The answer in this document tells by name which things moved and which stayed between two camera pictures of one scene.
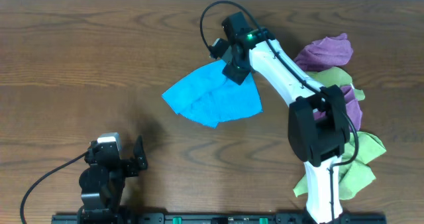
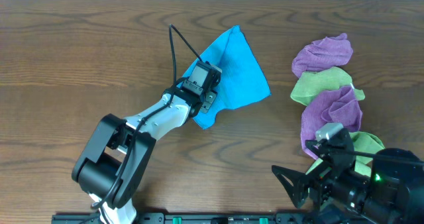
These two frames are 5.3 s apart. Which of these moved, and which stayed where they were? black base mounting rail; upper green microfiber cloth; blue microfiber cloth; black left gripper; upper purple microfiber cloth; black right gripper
Moved: black left gripper; black right gripper; blue microfiber cloth
Stayed: upper green microfiber cloth; upper purple microfiber cloth; black base mounting rail
